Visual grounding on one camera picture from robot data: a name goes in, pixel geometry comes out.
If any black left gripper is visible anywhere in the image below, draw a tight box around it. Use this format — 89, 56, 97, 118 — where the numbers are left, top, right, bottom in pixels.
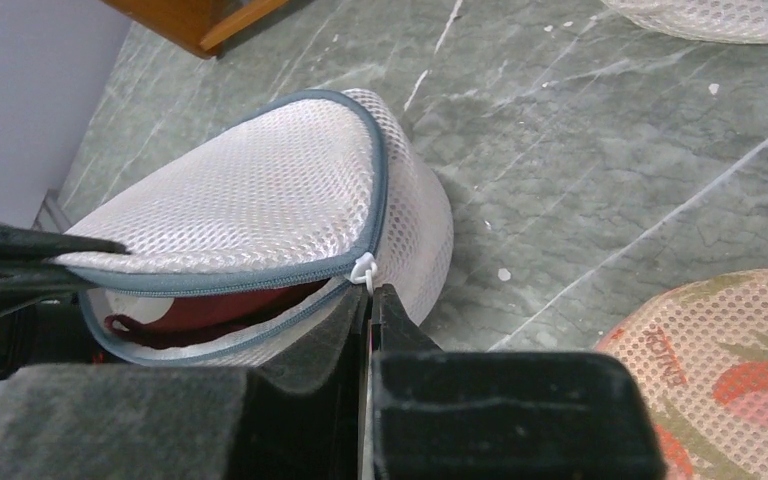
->
0, 223, 129, 380

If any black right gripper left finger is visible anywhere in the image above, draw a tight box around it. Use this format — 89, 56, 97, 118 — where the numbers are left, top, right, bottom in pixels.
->
0, 287, 369, 479

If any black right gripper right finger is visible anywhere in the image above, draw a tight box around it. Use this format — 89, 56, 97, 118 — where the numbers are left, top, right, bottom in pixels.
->
365, 285, 667, 479

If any white mesh laundry bag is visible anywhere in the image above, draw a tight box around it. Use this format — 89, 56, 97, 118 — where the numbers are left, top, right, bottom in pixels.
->
57, 88, 454, 366

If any cream round laundry bag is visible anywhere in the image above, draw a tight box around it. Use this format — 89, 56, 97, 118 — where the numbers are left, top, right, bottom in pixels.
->
603, 0, 768, 44

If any orange wooden rack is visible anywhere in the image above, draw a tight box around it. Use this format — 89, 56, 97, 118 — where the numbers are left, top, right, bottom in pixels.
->
104, 0, 288, 59

